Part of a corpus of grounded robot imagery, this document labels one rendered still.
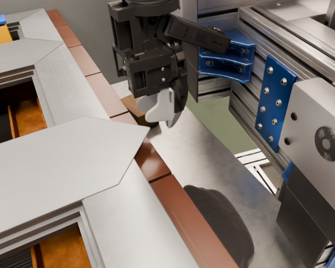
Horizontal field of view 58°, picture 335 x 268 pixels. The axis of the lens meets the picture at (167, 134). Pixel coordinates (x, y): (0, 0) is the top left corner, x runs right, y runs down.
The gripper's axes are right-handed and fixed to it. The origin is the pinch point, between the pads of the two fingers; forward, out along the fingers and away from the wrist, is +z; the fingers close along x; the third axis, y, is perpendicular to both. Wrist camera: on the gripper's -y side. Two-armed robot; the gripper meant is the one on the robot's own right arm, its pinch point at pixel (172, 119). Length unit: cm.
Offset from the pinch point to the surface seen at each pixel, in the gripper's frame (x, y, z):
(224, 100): -100, -87, 85
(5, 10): -82, 21, 0
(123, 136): -0.6, 8.7, 0.6
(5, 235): 8.5, 27.8, 1.5
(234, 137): -66, -70, 85
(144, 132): 0.1, 5.3, 0.6
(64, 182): 4.4, 19.3, 0.6
